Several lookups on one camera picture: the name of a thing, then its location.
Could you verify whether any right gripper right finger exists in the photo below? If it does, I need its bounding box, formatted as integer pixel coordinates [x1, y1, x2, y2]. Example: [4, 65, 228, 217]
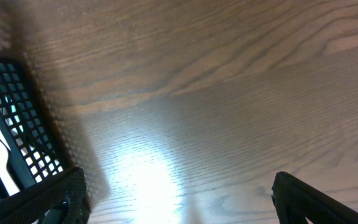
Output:
[272, 172, 358, 224]

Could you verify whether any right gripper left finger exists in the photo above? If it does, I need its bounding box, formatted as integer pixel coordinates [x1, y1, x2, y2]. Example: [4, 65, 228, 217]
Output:
[0, 167, 90, 223]

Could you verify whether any black perforated plastic basket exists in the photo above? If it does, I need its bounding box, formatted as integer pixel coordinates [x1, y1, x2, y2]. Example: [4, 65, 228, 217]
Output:
[0, 56, 69, 189]

